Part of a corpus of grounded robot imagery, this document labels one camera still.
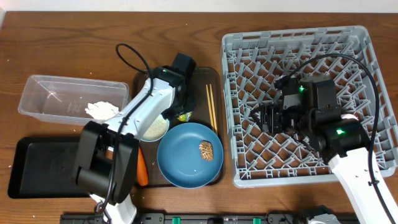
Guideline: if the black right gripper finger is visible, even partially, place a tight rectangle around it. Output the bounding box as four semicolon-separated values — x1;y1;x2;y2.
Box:
249;110;265;130
252;104;269;111

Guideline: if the green snack wrapper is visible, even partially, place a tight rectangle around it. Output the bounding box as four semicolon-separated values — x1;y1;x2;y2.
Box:
177;112;192;122

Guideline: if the light blue rice bowl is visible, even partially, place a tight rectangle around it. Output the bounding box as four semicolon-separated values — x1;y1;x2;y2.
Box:
141;115;170;142

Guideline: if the pink cup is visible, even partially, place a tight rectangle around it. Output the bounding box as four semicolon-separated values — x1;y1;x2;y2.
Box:
341;114;359;123

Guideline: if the white tissue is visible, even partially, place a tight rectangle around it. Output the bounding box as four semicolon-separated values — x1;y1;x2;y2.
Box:
85;101;119;120

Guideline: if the orange carrot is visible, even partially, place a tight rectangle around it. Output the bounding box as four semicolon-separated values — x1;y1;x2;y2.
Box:
137;148;149;186

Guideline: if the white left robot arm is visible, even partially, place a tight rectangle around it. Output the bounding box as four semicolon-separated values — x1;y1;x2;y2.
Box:
72;53;196;223

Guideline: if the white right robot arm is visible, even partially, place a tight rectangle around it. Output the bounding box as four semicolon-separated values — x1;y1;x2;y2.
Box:
250;77;397;223

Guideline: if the grey dishwasher rack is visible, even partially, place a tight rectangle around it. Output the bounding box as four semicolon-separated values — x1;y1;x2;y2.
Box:
221;26;397;188

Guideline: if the wooden chopstick left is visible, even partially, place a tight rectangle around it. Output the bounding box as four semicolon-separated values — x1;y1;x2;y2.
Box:
206;85;215;132

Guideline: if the wooden chopstick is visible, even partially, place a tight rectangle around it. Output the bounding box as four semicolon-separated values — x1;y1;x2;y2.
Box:
206;85;215;132
210;84;218;135

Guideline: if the wooden chopstick right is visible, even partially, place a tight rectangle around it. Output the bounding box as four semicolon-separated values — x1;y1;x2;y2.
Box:
210;84;218;135

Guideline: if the brown shiitake mushroom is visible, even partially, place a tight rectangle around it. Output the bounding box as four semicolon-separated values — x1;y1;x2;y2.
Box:
199;141;214;161

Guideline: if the large blue plate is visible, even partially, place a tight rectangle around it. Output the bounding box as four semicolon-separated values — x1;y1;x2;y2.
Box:
157;123;224;189

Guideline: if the clear plastic bin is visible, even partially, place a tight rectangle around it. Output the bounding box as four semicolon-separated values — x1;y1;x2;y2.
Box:
18;75;131;126

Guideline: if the black plastic bin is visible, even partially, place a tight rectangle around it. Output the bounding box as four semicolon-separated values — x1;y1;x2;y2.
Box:
7;137;88;199

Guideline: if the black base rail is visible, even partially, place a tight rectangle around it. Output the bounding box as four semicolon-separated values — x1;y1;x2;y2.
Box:
59;205;361;224

